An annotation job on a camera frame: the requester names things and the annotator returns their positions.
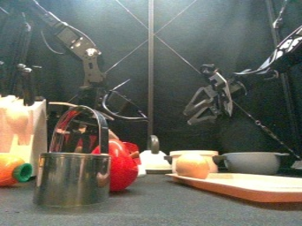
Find cream toy pot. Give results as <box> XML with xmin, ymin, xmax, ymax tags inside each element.
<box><xmin>164</xmin><ymin>149</ymin><xmax>220</xmax><ymax>174</ymax></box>

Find thin diagonal brace wire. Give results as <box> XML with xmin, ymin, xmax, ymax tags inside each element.
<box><xmin>105</xmin><ymin>0</ymin><xmax>200</xmax><ymax>74</ymax></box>
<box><xmin>113</xmin><ymin>0</ymin><xmax>205</xmax><ymax>74</ymax></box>

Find grey toy pot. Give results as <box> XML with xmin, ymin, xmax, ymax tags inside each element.
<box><xmin>212</xmin><ymin>151</ymin><xmax>292</xmax><ymax>177</ymax></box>

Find black knife handle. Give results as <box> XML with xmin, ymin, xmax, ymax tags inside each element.
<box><xmin>17</xmin><ymin>64</ymin><xmax>37</xmax><ymax>107</ymax></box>
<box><xmin>0</xmin><ymin>60</ymin><xmax>10</xmax><ymax>98</ymax></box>
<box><xmin>33</xmin><ymin>64</ymin><xmax>46</xmax><ymax>102</ymax></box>

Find tan toy egg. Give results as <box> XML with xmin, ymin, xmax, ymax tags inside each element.
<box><xmin>176</xmin><ymin>153</ymin><xmax>212</xmax><ymax>180</ymax></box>

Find white toy with grey handle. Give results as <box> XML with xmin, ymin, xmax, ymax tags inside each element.
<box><xmin>138</xmin><ymin>134</ymin><xmax>174</xmax><ymax>175</ymax></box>

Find black cable loop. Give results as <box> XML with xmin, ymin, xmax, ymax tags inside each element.
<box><xmin>101</xmin><ymin>79</ymin><xmax>150</xmax><ymax>123</ymax></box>

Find grey vertical frame pole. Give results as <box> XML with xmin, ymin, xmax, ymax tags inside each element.
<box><xmin>146</xmin><ymin>0</ymin><xmax>157</xmax><ymax>138</ymax></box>

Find steel pot with arched handle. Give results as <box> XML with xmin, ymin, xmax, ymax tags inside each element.
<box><xmin>33</xmin><ymin>104</ymin><xmax>114</xmax><ymax>207</ymax></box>

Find black perforated diagonal strut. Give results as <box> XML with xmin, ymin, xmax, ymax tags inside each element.
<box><xmin>232</xmin><ymin>101</ymin><xmax>302</xmax><ymax>162</ymax></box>

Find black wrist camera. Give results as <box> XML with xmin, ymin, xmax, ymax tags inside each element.
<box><xmin>200</xmin><ymin>64</ymin><xmax>222</xmax><ymax>82</ymax></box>

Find red pot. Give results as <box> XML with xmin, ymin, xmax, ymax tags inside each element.
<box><xmin>91</xmin><ymin>139</ymin><xmax>144</xmax><ymax>193</ymax></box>

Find wooden tray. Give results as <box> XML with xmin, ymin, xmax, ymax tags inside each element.
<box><xmin>165</xmin><ymin>172</ymin><xmax>302</xmax><ymax>204</ymax></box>

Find orange and green toy carrot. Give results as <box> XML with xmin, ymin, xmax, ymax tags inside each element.
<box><xmin>0</xmin><ymin>153</ymin><xmax>35</xmax><ymax>187</ymax></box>

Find black frame post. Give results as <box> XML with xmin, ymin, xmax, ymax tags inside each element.
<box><xmin>265</xmin><ymin>0</ymin><xmax>300</xmax><ymax>155</ymax></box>

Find white knife block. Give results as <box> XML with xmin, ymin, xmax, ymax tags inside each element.
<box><xmin>0</xmin><ymin>94</ymin><xmax>49</xmax><ymax>178</ymax></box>

